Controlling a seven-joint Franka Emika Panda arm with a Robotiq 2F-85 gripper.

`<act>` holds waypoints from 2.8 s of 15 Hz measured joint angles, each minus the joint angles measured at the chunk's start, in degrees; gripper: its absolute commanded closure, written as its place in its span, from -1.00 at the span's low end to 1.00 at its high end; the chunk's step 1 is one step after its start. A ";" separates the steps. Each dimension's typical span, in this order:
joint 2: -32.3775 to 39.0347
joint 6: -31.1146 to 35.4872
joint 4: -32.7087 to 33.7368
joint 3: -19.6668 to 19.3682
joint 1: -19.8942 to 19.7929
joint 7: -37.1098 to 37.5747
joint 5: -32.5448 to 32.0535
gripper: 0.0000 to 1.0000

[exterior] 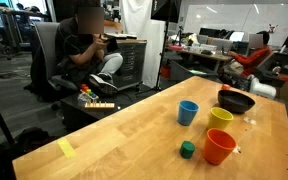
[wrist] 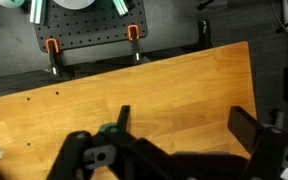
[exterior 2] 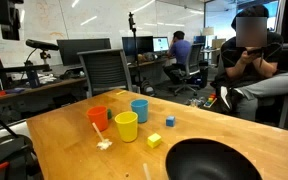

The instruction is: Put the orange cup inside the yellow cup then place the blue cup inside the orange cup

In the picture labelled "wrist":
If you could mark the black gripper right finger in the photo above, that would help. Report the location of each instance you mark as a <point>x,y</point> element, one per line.
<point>244,126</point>

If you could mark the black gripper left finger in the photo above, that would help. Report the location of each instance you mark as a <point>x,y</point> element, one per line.
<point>124,116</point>

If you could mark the black perforated mounting board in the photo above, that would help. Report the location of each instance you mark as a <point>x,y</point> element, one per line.
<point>90,26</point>

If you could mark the aluminium extrusion bar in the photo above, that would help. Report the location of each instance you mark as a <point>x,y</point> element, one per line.
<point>38,11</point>
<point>121,7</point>

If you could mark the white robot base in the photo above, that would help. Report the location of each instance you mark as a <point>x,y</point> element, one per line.
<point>74,4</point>

